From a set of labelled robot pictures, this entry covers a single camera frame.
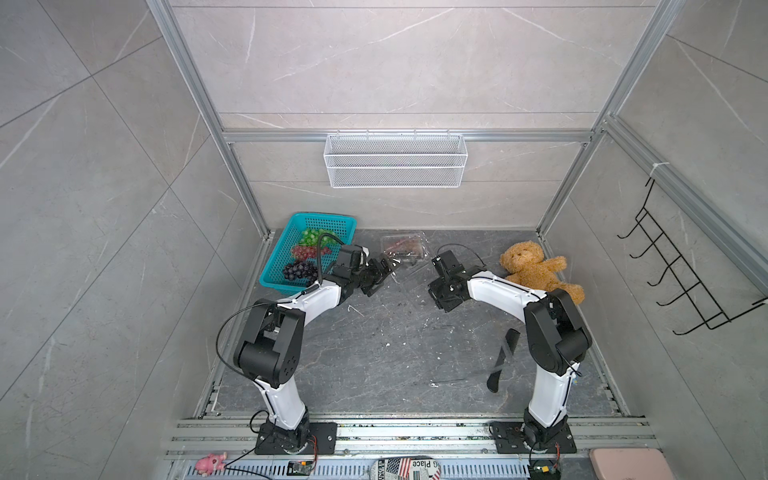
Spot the red grape bunch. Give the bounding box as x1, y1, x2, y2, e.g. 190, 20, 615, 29
290, 245, 332, 261
385, 237, 424, 258

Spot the teal plastic basket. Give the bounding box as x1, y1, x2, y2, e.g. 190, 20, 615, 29
259, 213, 357, 296

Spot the clear plastic clamshell container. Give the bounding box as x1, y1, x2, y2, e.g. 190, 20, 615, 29
380, 232, 430, 267

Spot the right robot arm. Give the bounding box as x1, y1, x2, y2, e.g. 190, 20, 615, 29
429, 250, 592, 452

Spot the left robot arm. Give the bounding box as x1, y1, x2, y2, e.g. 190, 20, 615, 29
227, 233, 399, 454

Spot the green grape bunch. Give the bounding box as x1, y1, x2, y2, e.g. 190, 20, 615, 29
298, 228, 332, 247

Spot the brown teddy bear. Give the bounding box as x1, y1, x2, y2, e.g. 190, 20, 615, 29
500, 241, 585, 305

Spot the black knife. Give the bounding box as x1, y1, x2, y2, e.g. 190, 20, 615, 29
486, 328, 520, 393

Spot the pink pad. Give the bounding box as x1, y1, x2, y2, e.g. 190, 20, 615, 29
589, 448, 675, 480

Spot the pink pig toy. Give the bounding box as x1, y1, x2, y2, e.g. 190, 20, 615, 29
194, 452, 228, 477

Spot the white wire mesh shelf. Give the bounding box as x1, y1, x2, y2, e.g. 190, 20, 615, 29
323, 133, 468, 189

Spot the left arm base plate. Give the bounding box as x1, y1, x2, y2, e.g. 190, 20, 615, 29
255, 422, 338, 455

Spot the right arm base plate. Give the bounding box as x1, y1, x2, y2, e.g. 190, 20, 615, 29
488, 419, 577, 454

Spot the black wire hook rack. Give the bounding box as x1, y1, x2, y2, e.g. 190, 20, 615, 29
616, 179, 767, 337

